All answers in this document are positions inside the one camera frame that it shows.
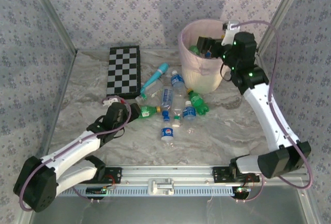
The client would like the green bottle white label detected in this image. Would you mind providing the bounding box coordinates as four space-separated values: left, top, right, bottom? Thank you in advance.
140 106 162 119

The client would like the green bottle yellow cap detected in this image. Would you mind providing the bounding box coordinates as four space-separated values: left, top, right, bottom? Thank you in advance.
186 88 209 116
188 44 202 56

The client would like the blue Pepsi label bottle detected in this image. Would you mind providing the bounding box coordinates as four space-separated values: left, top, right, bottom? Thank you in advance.
160 127 175 148

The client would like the clear bottle pale blue label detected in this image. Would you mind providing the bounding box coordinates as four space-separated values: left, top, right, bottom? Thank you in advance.
159 86 174 121

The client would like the clear bottle green ring white cap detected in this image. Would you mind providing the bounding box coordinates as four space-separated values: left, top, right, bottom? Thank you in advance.
172 95 186 128

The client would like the small blue label bottle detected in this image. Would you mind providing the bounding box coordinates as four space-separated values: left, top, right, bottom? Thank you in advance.
182 100 198 121

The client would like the white ribbed plastic bin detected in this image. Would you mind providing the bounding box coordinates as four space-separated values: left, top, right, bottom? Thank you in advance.
182 62 227 95

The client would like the pink waste bin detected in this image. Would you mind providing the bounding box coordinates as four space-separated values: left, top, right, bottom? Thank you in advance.
177 19 235 76

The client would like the black grey chessboard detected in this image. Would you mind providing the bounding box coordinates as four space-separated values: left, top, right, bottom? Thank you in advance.
106 44 142 100

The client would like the teal marker pen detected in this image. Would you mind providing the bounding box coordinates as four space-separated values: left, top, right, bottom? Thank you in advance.
140 63 170 93

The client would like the small circuit board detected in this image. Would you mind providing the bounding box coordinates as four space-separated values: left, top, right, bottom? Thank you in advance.
86 187 109 195
233 186 252 194

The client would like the grey metal latch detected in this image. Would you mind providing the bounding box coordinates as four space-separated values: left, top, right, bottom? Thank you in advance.
147 178 174 196

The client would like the grey metal panel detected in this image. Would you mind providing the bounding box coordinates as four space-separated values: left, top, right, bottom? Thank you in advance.
28 185 311 224

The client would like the aluminium frame side rail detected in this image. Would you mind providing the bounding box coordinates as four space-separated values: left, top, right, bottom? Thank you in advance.
254 50 294 168
30 49 78 169

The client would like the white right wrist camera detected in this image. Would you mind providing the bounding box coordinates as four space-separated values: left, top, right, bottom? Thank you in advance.
221 21 240 47

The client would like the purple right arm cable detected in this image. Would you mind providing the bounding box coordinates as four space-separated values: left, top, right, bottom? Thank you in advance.
231 20 312 203

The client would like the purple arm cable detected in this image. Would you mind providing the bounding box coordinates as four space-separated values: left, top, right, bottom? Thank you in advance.
18 96 132 212
231 20 312 203

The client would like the aluminium frame post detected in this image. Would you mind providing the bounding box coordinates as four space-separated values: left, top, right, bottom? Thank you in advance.
255 0 310 54
25 0 78 53

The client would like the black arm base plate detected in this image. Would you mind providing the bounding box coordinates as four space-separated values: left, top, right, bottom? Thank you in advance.
99 166 123 185
212 166 260 183

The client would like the grey slotted cable duct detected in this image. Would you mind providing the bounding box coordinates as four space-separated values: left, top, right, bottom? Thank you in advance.
77 184 249 197

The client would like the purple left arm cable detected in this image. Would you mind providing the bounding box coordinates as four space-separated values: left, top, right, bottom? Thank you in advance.
18 96 132 212

